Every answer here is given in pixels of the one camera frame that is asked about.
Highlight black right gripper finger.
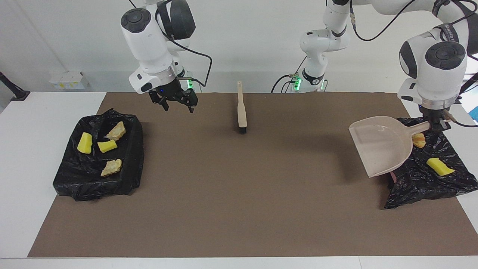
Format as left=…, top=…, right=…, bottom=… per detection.
left=170, top=84, right=198, bottom=114
left=149, top=90, right=170, bottom=112

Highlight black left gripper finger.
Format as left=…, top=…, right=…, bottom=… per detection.
left=440, top=112, right=457, bottom=131
left=424, top=109, right=443, bottom=131

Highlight notched yellow sponge piece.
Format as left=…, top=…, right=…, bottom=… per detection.
left=426, top=158, right=456, bottom=176

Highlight pale bread chunk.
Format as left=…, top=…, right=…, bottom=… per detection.
left=106, top=121, right=127, bottom=141

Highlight beige hand brush black bristles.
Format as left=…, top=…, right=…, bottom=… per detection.
left=237, top=81, right=248, bottom=134

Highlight beige plastic dustpan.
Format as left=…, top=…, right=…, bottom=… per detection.
left=348, top=116, right=431, bottom=178

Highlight yellow sponge chunk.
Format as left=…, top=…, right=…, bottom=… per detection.
left=97, top=139, right=118, bottom=154
left=77, top=132, right=93, bottom=154

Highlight black bag lined bin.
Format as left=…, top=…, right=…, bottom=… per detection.
left=52, top=108, right=145, bottom=202
left=384, top=117, right=478, bottom=209

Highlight brown table mat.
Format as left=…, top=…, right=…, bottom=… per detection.
left=27, top=92, right=478, bottom=258

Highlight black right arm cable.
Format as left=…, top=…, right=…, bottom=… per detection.
left=129, top=0, right=212, bottom=87

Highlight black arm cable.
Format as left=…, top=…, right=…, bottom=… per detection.
left=129, top=0, right=212, bottom=87
left=349, top=0, right=478, bottom=127

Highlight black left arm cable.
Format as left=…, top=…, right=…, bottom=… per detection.
left=349, top=0, right=478, bottom=127

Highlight white wall power box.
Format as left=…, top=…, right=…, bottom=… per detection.
left=49, top=71, right=89, bottom=90

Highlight black left base cable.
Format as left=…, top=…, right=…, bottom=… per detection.
left=271, top=56, right=310, bottom=93

